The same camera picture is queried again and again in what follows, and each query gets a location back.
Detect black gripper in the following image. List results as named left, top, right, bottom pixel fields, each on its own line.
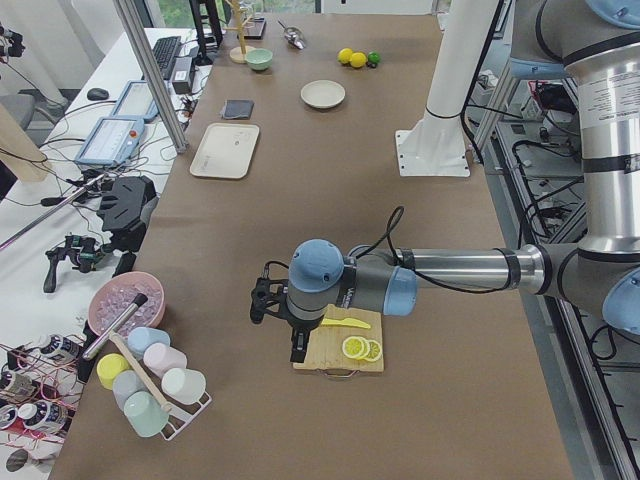
left=290, top=323, right=316, bottom=363

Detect cream round plate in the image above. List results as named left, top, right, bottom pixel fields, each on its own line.
left=300, top=79, right=346, bottom=109

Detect cream rabbit tray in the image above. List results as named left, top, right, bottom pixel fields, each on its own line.
left=189, top=123, right=260, bottom=180

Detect bamboo cutting board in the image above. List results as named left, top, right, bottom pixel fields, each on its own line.
left=293, top=305, right=385, bottom=374

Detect lemon slices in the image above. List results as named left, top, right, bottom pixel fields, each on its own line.
left=341, top=336, right=383, bottom=363

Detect yellow plastic knife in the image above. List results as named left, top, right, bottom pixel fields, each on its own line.
left=320, top=318, right=371, bottom=330

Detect white cup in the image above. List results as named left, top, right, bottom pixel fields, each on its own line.
left=161, top=368, right=206, bottom=405

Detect white cup rack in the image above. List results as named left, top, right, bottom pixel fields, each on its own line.
left=160, top=392, right=213, bottom=441

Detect pink cup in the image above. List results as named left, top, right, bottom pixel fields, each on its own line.
left=143, top=342, right=187, bottom=378

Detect blue cup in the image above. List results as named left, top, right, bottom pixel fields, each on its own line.
left=127, top=327, right=171, bottom=360

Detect metal rod black tip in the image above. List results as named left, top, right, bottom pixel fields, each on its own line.
left=82, top=293, right=148, bottom=361

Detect mint green cup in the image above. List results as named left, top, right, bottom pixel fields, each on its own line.
left=123, top=391, right=169, bottom=438

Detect grey cup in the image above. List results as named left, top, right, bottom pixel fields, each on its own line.
left=112, top=370, right=147, bottom=411

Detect pink bowl of ice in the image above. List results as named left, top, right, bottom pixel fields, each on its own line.
left=88, top=271, right=165, bottom=337

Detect yellow cup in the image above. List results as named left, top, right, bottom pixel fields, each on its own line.
left=96, top=353, right=131, bottom=390

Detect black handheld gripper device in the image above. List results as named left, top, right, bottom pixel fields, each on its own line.
left=43, top=234, right=114, bottom=293

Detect grey folded cloth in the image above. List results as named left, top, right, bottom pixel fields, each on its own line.
left=220, top=99, right=254, bottom=120

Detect near blue teach pendant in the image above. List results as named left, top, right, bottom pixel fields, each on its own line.
left=74, top=116, right=145, bottom=167

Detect blue teach pendant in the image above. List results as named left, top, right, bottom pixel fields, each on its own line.
left=111, top=80, right=158, bottom=123
left=74, top=116, right=145, bottom=167

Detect mint green bowl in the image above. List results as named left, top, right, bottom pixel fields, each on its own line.
left=245, top=48, right=273, bottom=72

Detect yellow lemon near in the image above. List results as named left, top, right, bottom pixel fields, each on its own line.
left=349, top=52, right=368, bottom=69

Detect yellow lemon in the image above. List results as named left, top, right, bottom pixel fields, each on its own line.
left=349, top=52, right=368, bottom=69
left=337, top=48, right=354, bottom=65

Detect far blue teach pendant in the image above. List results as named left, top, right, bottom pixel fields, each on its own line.
left=111, top=80, right=158, bottom=123

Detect yellow lemon far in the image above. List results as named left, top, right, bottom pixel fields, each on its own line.
left=337, top=48, right=354, bottom=65

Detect wooden mug tree stand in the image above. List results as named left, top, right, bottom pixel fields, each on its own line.
left=225, top=0, right=255, bottom=64

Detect green lime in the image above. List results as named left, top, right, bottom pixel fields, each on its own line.
left=367, top=51, right=381, bottom=68

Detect metal scoop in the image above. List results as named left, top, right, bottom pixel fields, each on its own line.
left=278, top=19, right=306, bottom=50

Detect black computer mouse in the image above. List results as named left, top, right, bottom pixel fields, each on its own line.
left=86, top=87, right=110, bottom=101

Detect black keyboard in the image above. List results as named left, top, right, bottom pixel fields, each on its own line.
left=152, top=36, right=181, bottom=80

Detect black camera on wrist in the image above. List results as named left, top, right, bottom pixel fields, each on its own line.
left=249, top=260, right=289, bottom=325

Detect white camera pillar base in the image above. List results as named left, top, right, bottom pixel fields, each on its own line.
left=396, top=0, right=502, bottom=177

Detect aluminium frame post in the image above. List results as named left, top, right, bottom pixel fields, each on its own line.
left=113, top=0, right=188, bottom=154

